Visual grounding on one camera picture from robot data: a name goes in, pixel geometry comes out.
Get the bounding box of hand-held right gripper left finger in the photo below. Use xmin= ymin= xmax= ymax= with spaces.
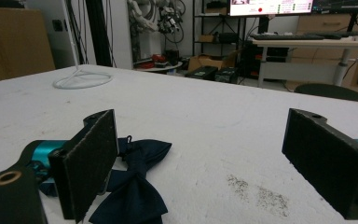
xmin=48 ymin=108 xmax=119 ymax=224

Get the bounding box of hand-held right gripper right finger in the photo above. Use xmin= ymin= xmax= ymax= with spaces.
xmin=281 ymin=107 xmax=358 ymax=220

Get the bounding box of navy blue bow tie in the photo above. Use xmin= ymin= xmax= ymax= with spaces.
xmin=37 ymin=135 xmax=172 ymax=224

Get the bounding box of dark round chair back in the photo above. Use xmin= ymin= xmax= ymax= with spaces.
xmin=294 ymin=83 xmax=358 ymax=104

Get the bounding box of white height-adjustable desk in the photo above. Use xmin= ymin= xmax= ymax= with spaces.
xmin=251 ymin=36 xmax=358 ymax=89

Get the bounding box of black keyboard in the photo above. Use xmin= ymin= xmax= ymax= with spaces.
xmin=251 ymin=33 xmax=325 ymax=41

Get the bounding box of brown cardboard panel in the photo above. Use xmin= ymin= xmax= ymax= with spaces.
xmin=0 ymin=7 xmax=56 ymax=85

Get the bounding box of black case with green label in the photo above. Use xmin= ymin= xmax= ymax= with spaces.
xmin=185 ymin=65 xmax=219 ymax=81

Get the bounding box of open cardboard box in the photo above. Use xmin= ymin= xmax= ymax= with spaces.
xmin=187 ymin=50 xmax=241 ymax=73

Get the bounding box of computer monitor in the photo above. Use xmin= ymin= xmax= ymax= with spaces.
xmin=228 ymin=0 xmax=314 ymax=17

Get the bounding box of black metal shelf rack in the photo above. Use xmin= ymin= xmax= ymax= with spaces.
xmin=192 ymin=0 xmax=250 ymax=59

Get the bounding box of white wire stand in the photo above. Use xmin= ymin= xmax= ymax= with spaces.
xmin=52 ymin=0 xmax=114 ymax=91

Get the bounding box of black vertical post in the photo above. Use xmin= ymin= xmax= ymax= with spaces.
xmin=85 ymin=0 xmax=113 ymax=68

